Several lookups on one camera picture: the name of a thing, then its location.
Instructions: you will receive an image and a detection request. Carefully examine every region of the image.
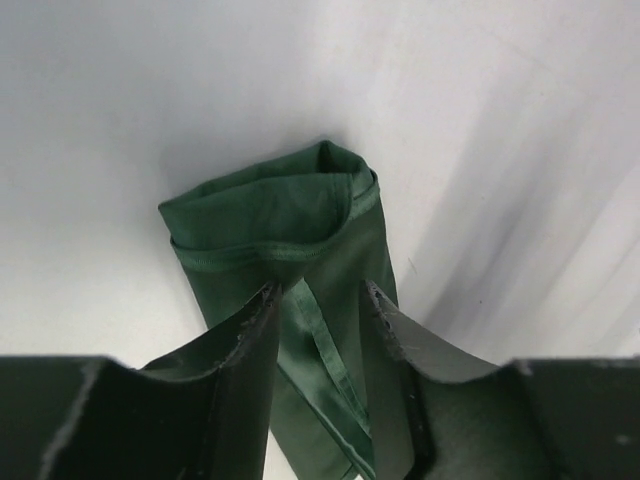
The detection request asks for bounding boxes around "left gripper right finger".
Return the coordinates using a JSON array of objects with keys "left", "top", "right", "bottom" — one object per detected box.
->
[{"left": 362, "top": 281, "right": 496, "bottom": 479}]

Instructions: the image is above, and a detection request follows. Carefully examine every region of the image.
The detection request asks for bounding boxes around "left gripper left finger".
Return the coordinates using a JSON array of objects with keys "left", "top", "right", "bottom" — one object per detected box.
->
[{"left": 143, "top": 282, "right": 282, "bottom": 479}]

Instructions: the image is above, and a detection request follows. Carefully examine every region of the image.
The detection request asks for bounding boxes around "dark green cloth napkin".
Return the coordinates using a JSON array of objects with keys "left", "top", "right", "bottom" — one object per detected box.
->
[{"left": 159, "top": 141, "right": 397, "bottom": 479}]

